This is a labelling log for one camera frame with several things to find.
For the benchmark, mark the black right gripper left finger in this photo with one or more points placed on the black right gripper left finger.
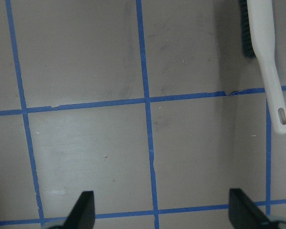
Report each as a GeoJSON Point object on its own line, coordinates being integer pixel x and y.
{"type": "Point", "coordinates": [82, 215]}

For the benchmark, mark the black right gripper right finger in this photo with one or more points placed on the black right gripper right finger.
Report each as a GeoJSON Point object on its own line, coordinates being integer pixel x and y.
{"type": "Point", "coordinates": [243, 212]}

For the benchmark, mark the cream hand brush black bristles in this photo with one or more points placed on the cream hand brush black bristles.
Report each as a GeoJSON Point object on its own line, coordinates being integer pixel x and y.
{"type": "Point", "coordinates": [258, 40]}

